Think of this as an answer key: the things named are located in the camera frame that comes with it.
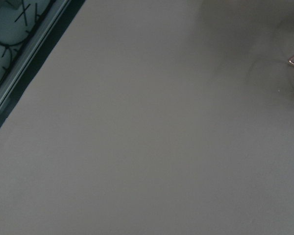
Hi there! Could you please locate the aluminium frame rail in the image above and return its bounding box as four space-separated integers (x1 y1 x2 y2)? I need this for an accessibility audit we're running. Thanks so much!
0 0 70 126

